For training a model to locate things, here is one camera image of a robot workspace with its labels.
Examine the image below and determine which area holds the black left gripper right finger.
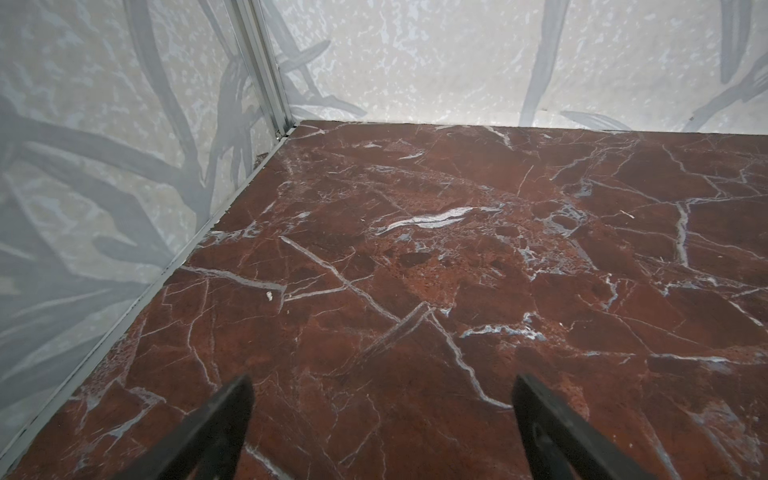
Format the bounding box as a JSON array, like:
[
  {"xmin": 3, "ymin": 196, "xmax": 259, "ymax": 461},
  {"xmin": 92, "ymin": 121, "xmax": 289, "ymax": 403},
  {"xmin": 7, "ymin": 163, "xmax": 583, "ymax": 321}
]
[{"xmin": 511, "ymin": 374, "xmax": 653, "ymax": 479}]

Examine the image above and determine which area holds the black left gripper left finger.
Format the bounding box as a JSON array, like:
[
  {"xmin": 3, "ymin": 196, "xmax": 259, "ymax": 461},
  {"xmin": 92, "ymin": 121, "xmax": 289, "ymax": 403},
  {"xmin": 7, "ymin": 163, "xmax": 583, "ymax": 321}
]
[{"xmin": 114, "ymin": 375, "xmax": 254, "ymax": 479}]

